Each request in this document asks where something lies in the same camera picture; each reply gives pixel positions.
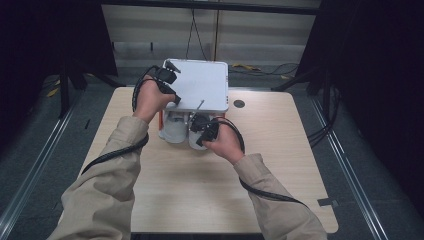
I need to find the black floor cable bundle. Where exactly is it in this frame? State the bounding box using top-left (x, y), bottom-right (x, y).
top-left (306, 84), bottom-right (343, 149)

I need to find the metal floor rail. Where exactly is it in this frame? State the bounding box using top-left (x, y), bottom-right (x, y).
top-left (308, 95), bottom-right (392, 240)
top-left (0, 99), bottom-right (79, 232)

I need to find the white shoe box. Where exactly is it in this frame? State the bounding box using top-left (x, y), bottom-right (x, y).
top-left (157, 58), bottom-right (231, 132)

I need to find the black metal stand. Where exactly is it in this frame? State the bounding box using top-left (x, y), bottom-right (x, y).
top-left (270, 64), bottom-right (334, 113)
top-left (57, 56), bottom-right (118, 120)

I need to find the person's right hand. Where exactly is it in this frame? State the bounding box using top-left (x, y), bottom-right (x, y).
top-left (202, 119), bottom-right (247, 166)

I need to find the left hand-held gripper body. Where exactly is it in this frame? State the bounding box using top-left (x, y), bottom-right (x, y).
top-left (153, 66), bottom-right (178, 94)

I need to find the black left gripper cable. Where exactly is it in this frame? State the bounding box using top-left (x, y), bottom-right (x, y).
top-left (80, 65), bottom-right (162, 176)

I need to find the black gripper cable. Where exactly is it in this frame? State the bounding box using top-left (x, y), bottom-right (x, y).
top-left (80, 65), bottom-right (162, 176)
top-left (211, 116), bottom-right (310, 208)

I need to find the black hanging cable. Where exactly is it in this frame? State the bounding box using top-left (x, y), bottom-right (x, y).
top-left (184, 9), bottom-right (209, 61)

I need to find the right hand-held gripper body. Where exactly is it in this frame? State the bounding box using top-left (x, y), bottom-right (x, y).
top-left (189, 113), bottom-right (222, 141)

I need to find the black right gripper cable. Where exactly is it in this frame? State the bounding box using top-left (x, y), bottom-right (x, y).
top-left (211, 116), bottom-right (310, 208)

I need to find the person's left hand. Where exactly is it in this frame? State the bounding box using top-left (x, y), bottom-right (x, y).
top-left (132, 78), bottom-right (176, 125)

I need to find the yellow floor cable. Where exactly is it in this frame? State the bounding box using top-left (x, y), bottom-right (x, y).
top-left (231, 62), bottom-right (263, 72)

